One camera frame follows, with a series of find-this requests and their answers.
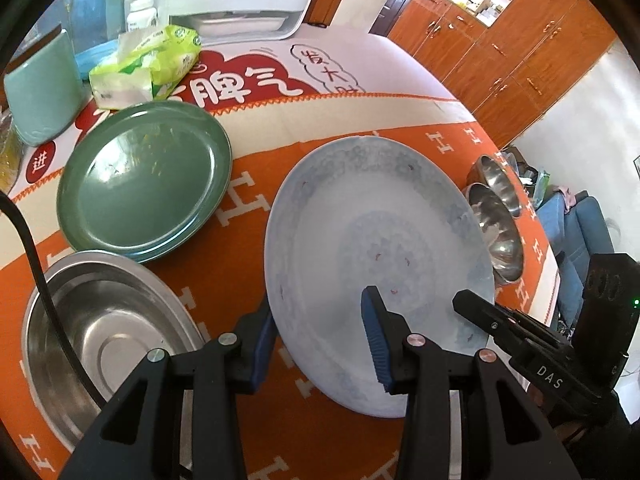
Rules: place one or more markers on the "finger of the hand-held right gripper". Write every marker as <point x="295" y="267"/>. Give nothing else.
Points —
<point x="492" y="317"/>

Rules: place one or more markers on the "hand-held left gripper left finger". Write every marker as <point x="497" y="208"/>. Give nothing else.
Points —
<point x="265" y="342"/>

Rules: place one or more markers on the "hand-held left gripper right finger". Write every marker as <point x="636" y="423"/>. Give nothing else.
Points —
<point x="375" y="340"/>

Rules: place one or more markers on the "white blue patterned plate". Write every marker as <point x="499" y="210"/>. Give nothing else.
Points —
<point x="350" y="210"/>

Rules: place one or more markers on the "large shallow steel basin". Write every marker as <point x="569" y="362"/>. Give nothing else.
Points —
<point x="125" y="320"/>

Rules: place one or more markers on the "green plate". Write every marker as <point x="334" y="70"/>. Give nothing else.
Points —
<point x="145" y="180"/>

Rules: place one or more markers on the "blue sofa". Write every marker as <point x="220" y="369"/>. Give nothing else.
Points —
<point x="590" y="230"/>

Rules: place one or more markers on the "small steel bowl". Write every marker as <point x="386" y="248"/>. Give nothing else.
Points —
<point x="495" y="175"/>

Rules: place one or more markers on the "orange printed tablecloth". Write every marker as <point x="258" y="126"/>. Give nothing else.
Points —
<point x="300" y="120"/>

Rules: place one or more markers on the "green tissue pack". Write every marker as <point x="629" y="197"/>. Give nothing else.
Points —
<point x="150" y="70"/>

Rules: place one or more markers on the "yellow jar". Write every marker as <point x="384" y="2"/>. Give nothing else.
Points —
<point x="7" y="160"/>

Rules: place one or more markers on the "blue plastic bag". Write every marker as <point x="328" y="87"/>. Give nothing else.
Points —
<point x="95" y="57"/>

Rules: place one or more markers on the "teal ceramic container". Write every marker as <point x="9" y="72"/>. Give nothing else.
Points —
<point x="45" y="90"/>

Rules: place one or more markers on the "white bottle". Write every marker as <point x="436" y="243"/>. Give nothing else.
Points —
<point x="140" y="15"/>

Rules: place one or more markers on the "wooden wall cabinet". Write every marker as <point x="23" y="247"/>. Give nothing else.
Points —
<point x="525" y="60"/>

